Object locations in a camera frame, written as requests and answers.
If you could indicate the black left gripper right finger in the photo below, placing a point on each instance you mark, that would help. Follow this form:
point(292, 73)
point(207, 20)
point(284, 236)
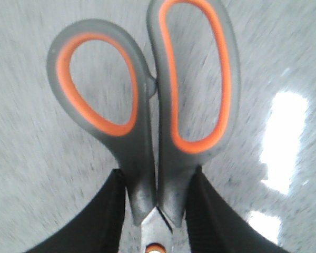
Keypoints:
point(213, 226)

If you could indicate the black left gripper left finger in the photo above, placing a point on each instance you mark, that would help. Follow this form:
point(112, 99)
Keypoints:
point(98, 227)

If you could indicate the grey and orange scissors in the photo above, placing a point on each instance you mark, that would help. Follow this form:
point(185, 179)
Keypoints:
point(156, 162)

